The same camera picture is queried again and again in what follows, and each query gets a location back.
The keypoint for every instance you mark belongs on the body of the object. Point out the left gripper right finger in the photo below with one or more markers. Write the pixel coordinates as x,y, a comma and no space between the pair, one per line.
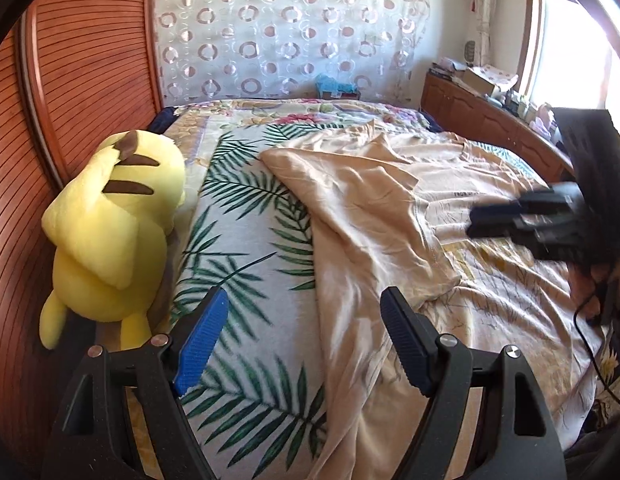
491,399

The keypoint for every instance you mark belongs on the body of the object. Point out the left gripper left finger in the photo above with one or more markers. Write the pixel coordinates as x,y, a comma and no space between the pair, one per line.
92,436

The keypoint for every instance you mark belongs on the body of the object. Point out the beige printed t-shirt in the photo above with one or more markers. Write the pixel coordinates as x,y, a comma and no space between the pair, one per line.
390,208

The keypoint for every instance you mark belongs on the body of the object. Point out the person's right hand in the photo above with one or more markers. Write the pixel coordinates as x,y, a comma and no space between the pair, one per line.
584,281

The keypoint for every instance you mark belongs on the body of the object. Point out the palm leaf bed sheet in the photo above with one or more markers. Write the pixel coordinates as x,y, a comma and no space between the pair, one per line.
259,410

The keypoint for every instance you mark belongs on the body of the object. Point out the cardboard box on cabinet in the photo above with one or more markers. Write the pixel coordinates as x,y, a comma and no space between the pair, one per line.
488,80

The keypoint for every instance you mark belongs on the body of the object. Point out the wooden low cabinet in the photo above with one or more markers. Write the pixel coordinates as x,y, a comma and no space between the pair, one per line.
460,111

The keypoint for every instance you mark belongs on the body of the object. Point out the yellow plush toy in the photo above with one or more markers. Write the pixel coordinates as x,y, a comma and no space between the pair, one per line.
110,227

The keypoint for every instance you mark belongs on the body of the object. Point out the blue toy on box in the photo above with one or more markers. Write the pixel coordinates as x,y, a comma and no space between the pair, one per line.
328,88

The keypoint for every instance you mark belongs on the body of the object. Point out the wooden louvered wardrobe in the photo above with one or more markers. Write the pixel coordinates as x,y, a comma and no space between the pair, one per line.
71,73

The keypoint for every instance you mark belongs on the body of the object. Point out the circle patterned sheer curtain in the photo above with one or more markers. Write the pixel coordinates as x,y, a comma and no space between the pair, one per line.
225,49

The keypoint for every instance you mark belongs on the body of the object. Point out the window with wooden frame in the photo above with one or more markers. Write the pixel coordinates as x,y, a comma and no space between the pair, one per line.
569,59

